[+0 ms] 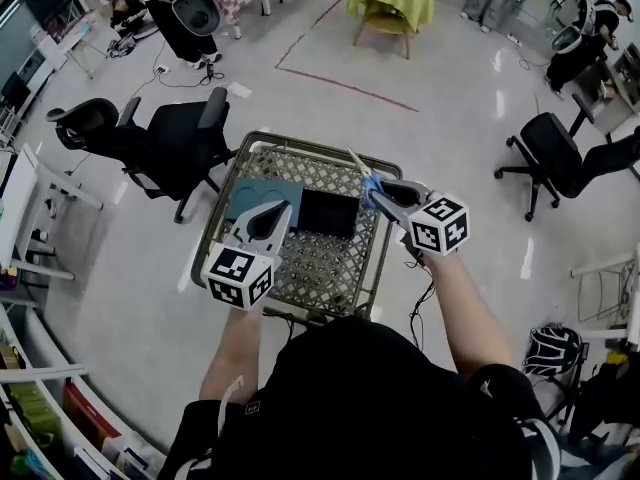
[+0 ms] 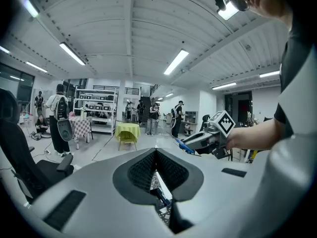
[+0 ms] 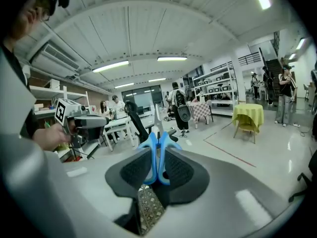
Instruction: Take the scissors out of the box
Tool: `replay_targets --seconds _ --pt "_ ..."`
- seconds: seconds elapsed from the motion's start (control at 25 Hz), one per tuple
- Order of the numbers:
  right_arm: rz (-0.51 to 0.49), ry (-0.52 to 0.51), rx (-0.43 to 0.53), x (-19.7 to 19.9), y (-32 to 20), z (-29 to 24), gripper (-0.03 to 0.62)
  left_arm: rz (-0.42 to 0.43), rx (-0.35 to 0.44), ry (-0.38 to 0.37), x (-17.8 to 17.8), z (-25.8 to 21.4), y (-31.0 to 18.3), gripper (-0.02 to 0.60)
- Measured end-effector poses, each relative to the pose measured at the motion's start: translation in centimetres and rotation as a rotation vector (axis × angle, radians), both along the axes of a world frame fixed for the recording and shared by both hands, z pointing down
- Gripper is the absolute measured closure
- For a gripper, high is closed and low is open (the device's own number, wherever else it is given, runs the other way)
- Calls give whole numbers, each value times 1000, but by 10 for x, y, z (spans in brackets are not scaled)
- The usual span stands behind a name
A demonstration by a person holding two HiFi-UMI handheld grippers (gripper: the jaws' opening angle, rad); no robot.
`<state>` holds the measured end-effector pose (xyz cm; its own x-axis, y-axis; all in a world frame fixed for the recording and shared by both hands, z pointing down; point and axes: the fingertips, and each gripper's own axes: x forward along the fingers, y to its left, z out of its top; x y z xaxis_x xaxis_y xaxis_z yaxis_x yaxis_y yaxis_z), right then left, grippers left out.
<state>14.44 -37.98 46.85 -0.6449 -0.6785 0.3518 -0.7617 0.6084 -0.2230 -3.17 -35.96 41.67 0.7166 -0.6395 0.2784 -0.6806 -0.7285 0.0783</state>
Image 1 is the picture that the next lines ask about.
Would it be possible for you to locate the black headrest office chair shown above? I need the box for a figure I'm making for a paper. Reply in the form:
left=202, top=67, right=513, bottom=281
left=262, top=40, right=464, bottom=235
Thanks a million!
left=45, top=86, right=236, bottom=224

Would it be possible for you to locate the person's right forearm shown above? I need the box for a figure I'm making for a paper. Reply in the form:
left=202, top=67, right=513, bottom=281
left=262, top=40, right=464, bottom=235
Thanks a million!
left=424, top=250, right=516, bottom=377

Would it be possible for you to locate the person's left forearm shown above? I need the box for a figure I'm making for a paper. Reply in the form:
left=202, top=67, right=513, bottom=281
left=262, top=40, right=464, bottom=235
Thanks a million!
left=199, top=302, right=264, bottom=404

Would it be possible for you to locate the black white helmet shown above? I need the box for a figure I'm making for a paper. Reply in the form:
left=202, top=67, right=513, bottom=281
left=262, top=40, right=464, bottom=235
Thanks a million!
left=522, top=323, right=586, bottom=377

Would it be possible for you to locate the person's black-clad torso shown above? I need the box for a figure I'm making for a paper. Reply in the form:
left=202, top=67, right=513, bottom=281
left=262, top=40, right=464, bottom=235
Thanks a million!
left=157, top=315, right=561, bottom=480

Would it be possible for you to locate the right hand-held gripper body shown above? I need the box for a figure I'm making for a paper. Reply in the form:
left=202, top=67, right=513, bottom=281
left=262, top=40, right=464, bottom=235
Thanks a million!
left=397, top=193, right=472, bottom=258

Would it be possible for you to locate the black box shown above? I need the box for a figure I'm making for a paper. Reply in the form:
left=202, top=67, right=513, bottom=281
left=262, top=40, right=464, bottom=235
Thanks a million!
left=298, top=189, right=361, bottom=240

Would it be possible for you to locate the white folding table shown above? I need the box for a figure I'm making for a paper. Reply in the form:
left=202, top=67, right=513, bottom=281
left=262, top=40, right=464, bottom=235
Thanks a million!
left=64, top=12, right=112, bottom=80

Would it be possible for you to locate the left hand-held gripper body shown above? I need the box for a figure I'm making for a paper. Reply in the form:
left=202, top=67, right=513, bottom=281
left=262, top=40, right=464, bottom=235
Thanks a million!
left=202, top=227, right=281, bottom=312

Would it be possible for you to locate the teal plastic tray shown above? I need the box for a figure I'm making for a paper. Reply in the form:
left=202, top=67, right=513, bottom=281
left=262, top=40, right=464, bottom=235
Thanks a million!
left=227, top=176, right=305, bottom=230

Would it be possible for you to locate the blue small object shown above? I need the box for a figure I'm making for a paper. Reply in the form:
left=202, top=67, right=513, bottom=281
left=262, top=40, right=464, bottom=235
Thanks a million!
left=344, top=145, right=387, bottom=210

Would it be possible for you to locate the wooden round table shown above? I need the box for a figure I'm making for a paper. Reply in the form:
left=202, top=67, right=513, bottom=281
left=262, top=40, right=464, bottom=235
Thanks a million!
left=352, top=0, right=419, bottom=60

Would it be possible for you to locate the white shelf unit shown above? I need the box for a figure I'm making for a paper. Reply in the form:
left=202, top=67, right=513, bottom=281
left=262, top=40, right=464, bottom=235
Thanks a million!
left=0, top=292, right=166, bottom=480

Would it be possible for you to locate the dark woven metal table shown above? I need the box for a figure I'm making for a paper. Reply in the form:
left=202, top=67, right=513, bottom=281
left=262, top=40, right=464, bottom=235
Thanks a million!
left=190, top=130, right=405, bottom=325

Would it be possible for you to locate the white frame desk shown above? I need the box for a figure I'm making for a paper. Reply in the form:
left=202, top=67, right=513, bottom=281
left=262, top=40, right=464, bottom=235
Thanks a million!
left=571, top=242, right=640, bottom=352

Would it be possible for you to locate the grey cabinet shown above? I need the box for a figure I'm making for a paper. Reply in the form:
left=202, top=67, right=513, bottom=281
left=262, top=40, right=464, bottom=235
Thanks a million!
left=589, top=42, right=640, bottom=134

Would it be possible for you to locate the green bag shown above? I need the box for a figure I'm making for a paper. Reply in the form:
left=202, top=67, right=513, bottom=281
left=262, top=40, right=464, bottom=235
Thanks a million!
left=7, top=381, right=64, bottom=449

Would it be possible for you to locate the black cable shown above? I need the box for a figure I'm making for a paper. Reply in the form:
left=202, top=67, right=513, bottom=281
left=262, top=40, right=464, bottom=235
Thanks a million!
left=262, top=310, right=297, bottom=347
left=405, top=260, right=437, bottom=352

